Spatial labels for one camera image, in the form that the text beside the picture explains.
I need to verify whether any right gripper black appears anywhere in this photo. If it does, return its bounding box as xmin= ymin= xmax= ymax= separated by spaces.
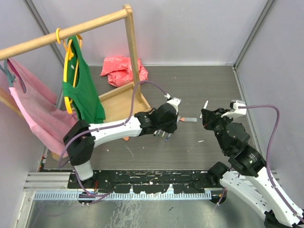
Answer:
xmin=201 ymin=106 xmax=233 ymax=153

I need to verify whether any short white pen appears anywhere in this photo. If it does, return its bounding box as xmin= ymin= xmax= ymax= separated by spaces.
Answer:
xmin=199 ymin=99 xmax=209 ymax=120

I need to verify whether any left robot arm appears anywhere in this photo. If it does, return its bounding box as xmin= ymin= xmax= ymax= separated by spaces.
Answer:
xmin=63 ymin=99 xmax=180 ymax=188

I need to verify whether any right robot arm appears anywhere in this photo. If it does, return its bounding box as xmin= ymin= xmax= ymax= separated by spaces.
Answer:
xmin=201 ymin=108 xmax=304 ymax=228

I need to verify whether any grey pencil orange tip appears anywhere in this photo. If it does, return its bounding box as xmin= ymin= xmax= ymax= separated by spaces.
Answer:
xmin=180 ymin=117 xmax=198 ymax=123

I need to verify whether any wooden clothes rack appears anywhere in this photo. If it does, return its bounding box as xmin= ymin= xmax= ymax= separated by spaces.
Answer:
xmin=0 ymin=4 xmax=152 ymax=161

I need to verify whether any red patterned cloth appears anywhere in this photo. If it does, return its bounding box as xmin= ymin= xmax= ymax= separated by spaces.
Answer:
xmin=100 ymin=56 xmax=133 ymax=87

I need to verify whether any green tank top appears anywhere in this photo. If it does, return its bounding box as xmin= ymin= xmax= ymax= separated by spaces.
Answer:
xmin=62 ymin=35 xmax=105 ymax=124

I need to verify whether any pink shirt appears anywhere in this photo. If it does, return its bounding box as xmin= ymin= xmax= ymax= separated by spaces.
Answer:
xmin=7 ymin=58 xmax=78 ymax=156

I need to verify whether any yellow plastic hanger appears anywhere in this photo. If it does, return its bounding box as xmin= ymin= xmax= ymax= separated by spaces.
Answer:
xmin=55 ymin=28 xmax=83 ymax=114

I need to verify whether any grey blue hanger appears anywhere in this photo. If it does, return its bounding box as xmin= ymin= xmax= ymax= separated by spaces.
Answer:
xmin=0 ymin=59 xmax=27 ymax=93

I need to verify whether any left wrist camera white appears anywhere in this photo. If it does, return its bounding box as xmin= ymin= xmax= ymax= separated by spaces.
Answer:
xmin=164 ymin=94 xmax=181 ymax=112

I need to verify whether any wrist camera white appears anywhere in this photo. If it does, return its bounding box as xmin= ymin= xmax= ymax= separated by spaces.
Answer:
xmin=221 ymin=100 xmax=247 ymax=119
xmin=164 ymin=94 xmax=181 ymax=112

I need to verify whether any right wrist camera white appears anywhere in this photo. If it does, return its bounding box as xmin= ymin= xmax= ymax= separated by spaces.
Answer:
xmin=221 ymin=100 xmax=247 ymax=119

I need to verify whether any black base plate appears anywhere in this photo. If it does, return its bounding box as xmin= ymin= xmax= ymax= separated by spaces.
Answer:
xmin=81 ymin=170 xmax=223 ymax=194

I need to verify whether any white cable duct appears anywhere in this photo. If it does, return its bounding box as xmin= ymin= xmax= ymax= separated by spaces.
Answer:
xmin=33 ymin=190 xmax=212 ymax=201

